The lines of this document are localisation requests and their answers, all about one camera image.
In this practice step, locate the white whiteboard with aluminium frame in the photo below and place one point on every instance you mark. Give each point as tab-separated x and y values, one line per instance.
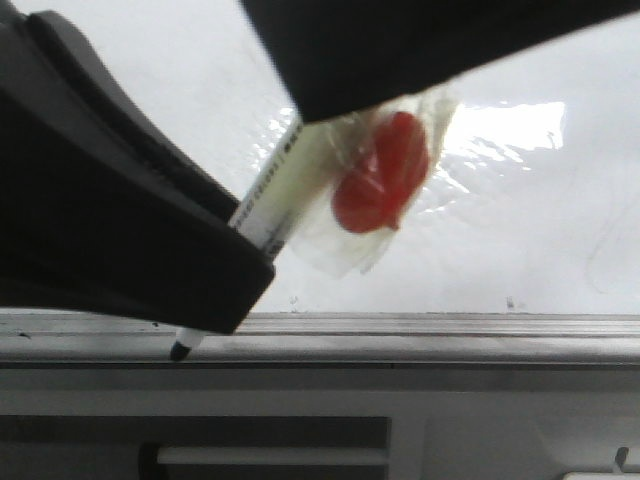
529	226

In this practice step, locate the grey slotted base panel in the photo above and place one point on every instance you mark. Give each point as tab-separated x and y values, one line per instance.
319	422

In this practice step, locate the white marker with red magnet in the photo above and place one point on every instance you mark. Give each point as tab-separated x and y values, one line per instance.
339	189

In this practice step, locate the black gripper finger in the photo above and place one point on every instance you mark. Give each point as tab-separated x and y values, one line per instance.
100	211
336	57

